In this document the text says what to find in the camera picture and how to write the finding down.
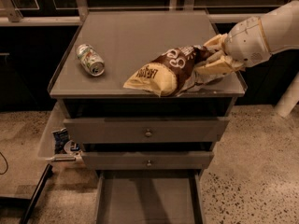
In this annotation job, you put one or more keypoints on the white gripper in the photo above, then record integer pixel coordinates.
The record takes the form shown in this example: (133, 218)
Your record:
(246, 42)

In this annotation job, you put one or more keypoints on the brown chip bag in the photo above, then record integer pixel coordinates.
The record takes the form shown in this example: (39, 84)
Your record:
(173, 71)

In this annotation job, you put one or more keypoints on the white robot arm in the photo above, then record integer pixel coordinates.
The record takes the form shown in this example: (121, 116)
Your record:
(281, 29)

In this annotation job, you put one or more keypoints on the top grey drawer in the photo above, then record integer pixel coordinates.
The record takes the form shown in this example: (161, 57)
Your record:
(145, 130)

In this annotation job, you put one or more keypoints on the grey drawer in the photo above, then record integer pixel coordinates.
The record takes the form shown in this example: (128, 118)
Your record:
(147, 160)
(145, 130)
(149, 197)

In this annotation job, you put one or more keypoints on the grey drawer cabinet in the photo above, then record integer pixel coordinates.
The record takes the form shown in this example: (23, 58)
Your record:
(126, 41)

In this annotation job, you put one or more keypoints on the middle grey drawer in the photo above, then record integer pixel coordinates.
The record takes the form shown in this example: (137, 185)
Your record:
(147, 160)

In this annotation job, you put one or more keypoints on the bottom grey drawer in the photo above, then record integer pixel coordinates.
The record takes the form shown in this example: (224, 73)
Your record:
(149, 197)

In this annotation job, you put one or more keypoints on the green soda can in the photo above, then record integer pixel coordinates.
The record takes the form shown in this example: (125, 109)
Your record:
(91, 61)

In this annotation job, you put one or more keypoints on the white round packet in bin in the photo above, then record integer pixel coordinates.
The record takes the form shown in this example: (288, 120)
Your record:
(72, 148)

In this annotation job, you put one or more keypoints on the blue snack packet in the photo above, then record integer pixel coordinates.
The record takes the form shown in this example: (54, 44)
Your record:
(61, 137)

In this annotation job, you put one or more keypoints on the clear plastic storage bin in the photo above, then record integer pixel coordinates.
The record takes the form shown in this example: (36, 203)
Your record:
(47, 143)

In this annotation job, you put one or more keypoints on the black metal floor bar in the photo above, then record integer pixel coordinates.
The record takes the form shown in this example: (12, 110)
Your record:
(39, 188)

